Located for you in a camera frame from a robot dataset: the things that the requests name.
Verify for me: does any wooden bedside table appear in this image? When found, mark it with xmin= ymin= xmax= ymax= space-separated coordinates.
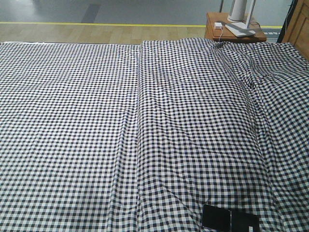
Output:
xmin=204 ymin=12 xmax=267 ymax=44

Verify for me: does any white power adapter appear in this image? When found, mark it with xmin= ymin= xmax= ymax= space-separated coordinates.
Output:
xmin=214 ymin=22 xmax=223 ymax=29

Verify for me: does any black white checkered bedsheet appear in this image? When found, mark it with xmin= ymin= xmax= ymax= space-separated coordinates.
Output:
xmin=0 ymin=38 xmax=309 ymax=232

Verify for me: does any black foldable smartphone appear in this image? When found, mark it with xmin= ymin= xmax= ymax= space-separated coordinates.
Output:
xmin=202 ymin=204 xmax=260 ymax=232

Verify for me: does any wooden headboard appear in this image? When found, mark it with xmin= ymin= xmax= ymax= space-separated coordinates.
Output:
xmin=282 ymin=0 xmax=309 ymax=60

